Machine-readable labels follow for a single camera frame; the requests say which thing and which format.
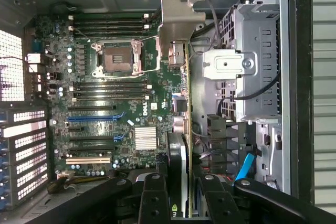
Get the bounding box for silver finned chipset heatsink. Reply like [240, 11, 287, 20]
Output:
[133, 126, 158, 151]

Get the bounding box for blue expansion slot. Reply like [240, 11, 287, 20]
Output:
[67, 112, 128, 123]

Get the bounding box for black plastic cable holder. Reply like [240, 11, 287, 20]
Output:
[206, 114, 249, 180]

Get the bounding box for green motherboard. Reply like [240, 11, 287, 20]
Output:
[25, 11, 192, 180]

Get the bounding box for thin dark wire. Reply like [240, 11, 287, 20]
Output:
[172, 0, 224, 51]

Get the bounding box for black RAM slot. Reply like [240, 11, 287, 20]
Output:
[71, 80, 149, 87]
[68, 24, 151, 31]
[71, 91, 149, 98]
[72, 30, 148, 38]
[72, 18, 148, 25]
[71, 97, 151, 103]
[69, 86, 153, 92]
[68, 13, 151, 19]

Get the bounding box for CPU socket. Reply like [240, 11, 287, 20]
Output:
[91, 39, 144, 78]

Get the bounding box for silver perforated drive cage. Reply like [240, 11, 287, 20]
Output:
[190, 3, 283, 124]

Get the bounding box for black slot with blue latch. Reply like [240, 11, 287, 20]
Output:
[68, 133, 128, 143]

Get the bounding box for white power connector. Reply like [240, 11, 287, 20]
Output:
[56, 170, 76, 183]

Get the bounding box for blue flat wire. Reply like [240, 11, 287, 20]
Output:
[235, 153, 257, 183]

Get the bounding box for metal socket cover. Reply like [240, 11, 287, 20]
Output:
[132, 36, 169, 76]

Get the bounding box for thin metal locking lever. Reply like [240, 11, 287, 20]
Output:
[72, 26, 92, 41]

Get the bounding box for yellow black wire bundle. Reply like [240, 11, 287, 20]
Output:
[47, 175, 111, 195]

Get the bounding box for silver disk bay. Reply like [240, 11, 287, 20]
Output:
[251, 121, 292, 196]

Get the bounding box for white expansion slot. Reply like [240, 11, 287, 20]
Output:
[65, 156, 112, 165]

